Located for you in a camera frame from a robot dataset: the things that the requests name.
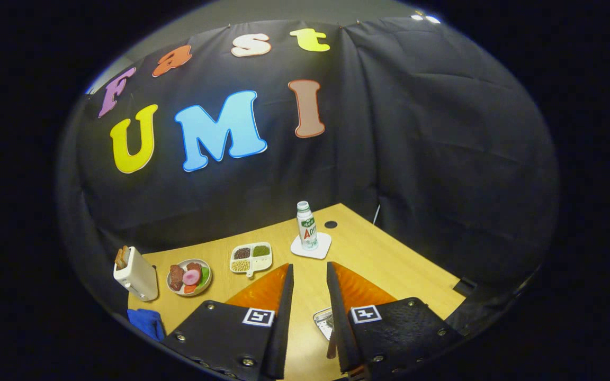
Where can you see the white square coaster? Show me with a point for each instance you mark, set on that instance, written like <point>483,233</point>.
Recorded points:
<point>323,243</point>

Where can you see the black table bracket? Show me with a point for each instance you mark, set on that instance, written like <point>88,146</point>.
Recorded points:
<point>465,288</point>

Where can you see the grey food plate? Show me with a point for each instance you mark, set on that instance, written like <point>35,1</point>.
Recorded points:
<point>204,289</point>

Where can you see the white divided dish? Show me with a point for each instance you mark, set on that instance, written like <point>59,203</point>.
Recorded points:
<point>261,264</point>

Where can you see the brown meat piece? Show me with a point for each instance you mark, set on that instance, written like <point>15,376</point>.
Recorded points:
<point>177,277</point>

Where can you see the pile of yellow soybeans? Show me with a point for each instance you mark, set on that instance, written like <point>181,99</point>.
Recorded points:
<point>240,265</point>

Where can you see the white drink bottle green label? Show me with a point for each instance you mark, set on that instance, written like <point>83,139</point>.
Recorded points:
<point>307,230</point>

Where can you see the white toaster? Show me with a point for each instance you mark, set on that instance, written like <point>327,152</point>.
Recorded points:
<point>138,278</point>

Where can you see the pile of dark red beans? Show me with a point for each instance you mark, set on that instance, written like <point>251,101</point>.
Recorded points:
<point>242,253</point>

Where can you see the pile of green beans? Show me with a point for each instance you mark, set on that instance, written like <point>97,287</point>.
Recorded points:
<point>261,251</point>

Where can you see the blue folded cloth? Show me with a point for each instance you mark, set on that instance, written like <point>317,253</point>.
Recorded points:
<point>146,321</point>

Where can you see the pink ham slice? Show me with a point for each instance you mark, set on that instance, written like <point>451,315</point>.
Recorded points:
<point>191,276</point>

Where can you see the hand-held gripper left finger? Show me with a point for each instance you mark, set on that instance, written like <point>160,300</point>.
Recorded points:
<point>286,317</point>

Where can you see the brown toast slice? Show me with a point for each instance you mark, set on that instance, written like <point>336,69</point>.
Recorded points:
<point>119,259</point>
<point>125,254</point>

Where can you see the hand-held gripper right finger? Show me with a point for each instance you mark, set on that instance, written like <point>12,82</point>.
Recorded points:
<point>335,317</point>

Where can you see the green lettuce leaf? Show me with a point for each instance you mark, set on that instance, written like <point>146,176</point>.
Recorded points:
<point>205,275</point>

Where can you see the orange carrot slice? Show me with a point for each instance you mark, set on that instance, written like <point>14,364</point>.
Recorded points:
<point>190,289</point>

